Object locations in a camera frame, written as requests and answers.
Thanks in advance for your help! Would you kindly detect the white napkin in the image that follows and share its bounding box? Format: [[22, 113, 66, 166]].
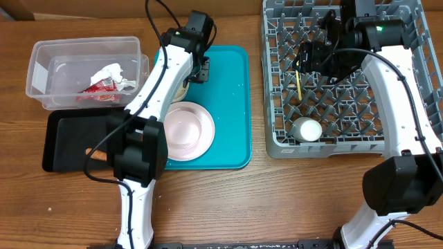
[[90, 63, 136, 91]]

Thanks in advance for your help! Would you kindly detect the grey dishwasher rack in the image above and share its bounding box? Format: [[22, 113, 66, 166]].
[[261, 0, 442, 158]]

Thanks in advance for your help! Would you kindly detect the yellow plastic spoon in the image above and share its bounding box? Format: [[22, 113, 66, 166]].
[[296, 71, 302, 101]]

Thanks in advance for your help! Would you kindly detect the teal serving tray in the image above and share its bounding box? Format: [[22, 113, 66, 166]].
[[166, 45, 252, 170]]

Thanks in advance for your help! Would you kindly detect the clear plastic bin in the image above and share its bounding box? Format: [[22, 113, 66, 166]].
[[26, 37, 150, 110]]

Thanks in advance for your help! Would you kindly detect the white round plate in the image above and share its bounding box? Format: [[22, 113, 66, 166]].
[[167, 102, 215, 161]]

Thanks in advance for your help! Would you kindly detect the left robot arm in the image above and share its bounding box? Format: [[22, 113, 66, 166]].
[[106, 10, 217, 248]]

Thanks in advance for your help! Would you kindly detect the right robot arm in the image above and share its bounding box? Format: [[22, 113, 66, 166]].
[[293, 0, 442, 248]]

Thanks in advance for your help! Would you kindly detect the pink bowl with nuts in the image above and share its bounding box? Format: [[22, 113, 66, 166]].
[[164, 109, 201, 150]]

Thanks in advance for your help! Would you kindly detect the white paper cup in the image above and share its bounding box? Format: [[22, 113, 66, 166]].
[[293, 117, 323, 142]]

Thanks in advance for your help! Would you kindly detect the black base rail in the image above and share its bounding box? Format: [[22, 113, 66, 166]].
[[153, 239, 340, 249]]

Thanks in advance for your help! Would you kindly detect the red ketchup packet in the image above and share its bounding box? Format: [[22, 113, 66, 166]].
[[76, 77, 120, 102]]

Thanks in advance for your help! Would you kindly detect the white bowl with crumbs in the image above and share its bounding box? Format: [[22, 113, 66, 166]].
[[172, 84, 190, 103]]

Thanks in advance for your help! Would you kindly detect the orange carrot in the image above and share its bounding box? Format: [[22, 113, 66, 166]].
[[91, 150, 107, 161]]

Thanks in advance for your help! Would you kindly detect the black plastic tray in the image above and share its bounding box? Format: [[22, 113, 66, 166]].
[[42, 107, 123, 173]]

